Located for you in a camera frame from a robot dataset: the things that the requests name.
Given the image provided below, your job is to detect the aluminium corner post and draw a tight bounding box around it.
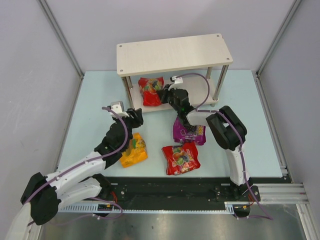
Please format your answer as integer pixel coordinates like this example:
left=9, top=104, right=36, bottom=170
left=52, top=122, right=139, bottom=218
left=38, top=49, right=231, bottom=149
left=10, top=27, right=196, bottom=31
left=255, top=0, right=304, bottom=78
left=37, top=0, right=84, bottom=80

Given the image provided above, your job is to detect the beige two-tier shelf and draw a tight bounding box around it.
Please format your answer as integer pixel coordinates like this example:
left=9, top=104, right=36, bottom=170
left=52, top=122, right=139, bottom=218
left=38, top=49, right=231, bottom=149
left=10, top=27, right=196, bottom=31
left=116, top=33, right=233, bottom=113

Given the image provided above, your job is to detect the red candy bag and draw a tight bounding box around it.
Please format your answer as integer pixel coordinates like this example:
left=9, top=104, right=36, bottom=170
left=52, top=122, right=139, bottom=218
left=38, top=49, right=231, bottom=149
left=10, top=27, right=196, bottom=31
left=161, top=142, right=201, bottom=176
left=138, top=77, right=165, bottom=107

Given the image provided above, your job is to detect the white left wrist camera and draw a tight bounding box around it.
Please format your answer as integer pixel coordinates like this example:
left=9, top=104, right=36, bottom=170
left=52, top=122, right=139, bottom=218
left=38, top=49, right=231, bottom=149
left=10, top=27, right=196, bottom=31
left=108, top=101, right=129, bottom=118

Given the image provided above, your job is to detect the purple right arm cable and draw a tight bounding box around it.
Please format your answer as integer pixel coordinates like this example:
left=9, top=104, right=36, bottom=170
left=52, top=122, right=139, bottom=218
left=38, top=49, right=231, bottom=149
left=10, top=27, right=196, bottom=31
left=181, top=72, right=274, bottom=221

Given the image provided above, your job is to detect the aluminium right side rail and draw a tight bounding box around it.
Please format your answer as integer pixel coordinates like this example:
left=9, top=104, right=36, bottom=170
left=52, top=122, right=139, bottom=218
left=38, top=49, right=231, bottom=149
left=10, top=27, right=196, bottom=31
left=252, top=71, right=320, bottom=240

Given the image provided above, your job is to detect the white slotted cable duct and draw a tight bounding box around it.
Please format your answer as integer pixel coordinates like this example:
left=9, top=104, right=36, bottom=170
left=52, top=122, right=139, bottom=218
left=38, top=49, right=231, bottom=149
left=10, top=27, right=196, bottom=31
left=58, top=200, right=249, bottom=215

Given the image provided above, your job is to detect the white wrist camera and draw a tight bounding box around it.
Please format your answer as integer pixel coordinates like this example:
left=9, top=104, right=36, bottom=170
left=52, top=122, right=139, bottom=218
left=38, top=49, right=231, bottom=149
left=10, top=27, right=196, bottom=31
left=108, top=101, right=129, bottom=118
left=170, top=76, right=183, bottom=84

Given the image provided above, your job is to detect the orange candy bag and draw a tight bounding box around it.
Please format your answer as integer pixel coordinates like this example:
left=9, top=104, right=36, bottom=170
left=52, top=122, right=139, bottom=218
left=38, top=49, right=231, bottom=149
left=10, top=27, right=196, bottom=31
left=119, top=132, right=148, bottom=168

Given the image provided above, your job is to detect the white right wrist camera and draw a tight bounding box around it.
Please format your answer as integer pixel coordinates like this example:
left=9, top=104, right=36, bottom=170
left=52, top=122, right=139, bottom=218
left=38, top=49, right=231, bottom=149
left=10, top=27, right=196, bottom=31
left=170, top=76, right=183, bottom=84

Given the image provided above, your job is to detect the purple candy bag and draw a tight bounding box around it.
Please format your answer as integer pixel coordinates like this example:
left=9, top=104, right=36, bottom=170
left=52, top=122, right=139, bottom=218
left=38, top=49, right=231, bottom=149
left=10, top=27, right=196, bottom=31
left=172, top=117, right=206, bottom=146

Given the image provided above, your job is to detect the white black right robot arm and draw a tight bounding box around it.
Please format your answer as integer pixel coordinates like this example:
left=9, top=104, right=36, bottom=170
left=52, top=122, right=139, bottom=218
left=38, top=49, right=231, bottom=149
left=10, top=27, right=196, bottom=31
left=157, top=85, right=251, bottom=187

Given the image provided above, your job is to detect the aluminium left corner post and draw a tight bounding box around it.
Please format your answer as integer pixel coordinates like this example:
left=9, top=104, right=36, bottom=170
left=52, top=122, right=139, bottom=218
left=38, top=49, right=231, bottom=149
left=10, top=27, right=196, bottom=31
left=37, top=0, right=84, bottom=80

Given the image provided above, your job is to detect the aluminium right corner post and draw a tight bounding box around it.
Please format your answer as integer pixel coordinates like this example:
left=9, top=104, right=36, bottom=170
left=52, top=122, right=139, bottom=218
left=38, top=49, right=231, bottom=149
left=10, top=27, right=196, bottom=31
left=255, top=0, right=304, bottom=78

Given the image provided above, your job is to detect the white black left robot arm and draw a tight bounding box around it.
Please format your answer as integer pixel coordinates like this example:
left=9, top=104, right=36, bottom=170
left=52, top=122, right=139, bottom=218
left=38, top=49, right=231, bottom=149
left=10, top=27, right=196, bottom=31
left=20, top=106, right=144, bottom=226

